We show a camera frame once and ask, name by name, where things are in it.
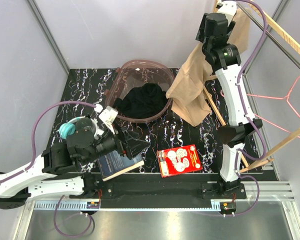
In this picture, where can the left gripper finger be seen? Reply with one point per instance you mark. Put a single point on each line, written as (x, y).
(134, 147)
(127, 136)

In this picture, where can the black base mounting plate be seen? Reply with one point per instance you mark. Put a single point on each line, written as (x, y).
(150, 191)

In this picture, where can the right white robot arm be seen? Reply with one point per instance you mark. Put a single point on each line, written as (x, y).
(225, 60)

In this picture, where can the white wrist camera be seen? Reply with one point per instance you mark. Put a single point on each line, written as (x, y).
(228, 8)
(108, 116)

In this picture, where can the black t shirt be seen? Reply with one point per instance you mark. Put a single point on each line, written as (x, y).
(142, 102)

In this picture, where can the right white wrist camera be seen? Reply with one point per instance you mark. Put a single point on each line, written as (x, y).
(228, 8)

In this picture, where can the beige t shirt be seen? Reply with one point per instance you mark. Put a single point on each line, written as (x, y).
(186, 92)

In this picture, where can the metal hanging rail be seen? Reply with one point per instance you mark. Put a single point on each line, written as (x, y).
(273, 25)

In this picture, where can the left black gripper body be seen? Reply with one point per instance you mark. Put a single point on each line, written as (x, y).
(110, 142)

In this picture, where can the dark blue book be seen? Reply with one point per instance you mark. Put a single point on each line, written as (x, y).
(113, 165)

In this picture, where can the red printed package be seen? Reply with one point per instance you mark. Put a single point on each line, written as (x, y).
(178, 160)

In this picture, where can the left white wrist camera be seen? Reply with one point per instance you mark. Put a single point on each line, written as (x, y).
(108, 116)

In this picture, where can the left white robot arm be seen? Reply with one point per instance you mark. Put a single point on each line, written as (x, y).
(39, 179)

